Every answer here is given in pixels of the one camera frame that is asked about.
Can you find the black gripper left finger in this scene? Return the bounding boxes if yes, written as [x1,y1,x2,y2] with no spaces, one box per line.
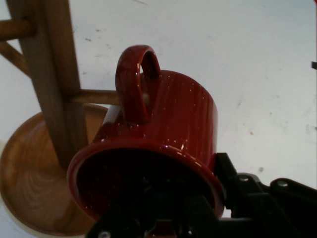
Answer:
[86,173,219,238]

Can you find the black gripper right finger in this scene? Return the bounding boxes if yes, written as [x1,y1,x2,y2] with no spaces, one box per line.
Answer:
[214,152,317,238]

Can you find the red speckled enamel mug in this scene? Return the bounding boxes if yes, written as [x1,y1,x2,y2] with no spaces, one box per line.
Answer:
[66,44,226,222]

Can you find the wooden mug tree stand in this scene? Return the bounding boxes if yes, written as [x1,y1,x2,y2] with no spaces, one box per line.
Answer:
[0,0,122,237]

